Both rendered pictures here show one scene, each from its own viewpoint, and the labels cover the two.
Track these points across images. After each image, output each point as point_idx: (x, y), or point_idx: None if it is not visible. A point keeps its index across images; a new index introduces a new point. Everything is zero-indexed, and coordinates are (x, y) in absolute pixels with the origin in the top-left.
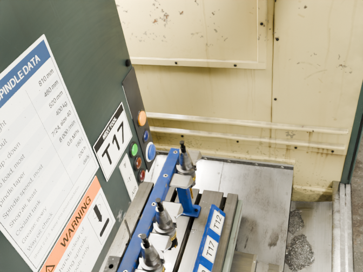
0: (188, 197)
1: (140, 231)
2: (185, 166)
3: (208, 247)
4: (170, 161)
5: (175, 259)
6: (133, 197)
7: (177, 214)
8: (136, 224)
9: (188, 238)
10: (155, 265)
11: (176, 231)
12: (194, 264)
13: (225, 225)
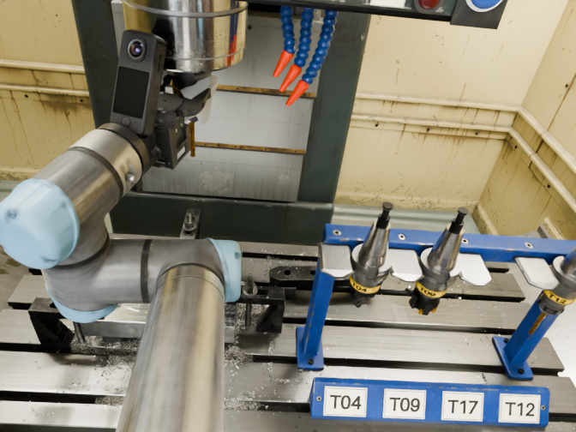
0: (531, 340)
1: (409, 235)
2: (569, 264)
3: (461, 400)
4: (563, 246)
5: (418, 361)
6: (378, 1)
7: (468, 278)
8: (444, 295)
9: (463, 372)
10: (363, 265)
11: (441, 295)
12: (421, 381)
13: (525, 431)
